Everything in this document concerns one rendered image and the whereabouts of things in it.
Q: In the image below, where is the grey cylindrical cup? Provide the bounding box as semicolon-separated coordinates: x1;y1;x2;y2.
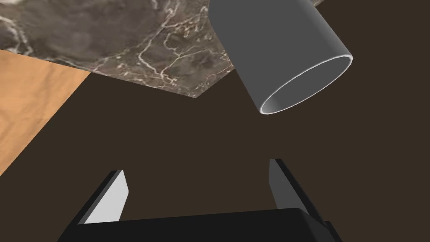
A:
208;0;354;116

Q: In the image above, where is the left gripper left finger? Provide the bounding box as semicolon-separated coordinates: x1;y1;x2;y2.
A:
76;169;129;225

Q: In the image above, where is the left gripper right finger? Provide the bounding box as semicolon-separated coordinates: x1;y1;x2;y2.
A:
268;158;327;226

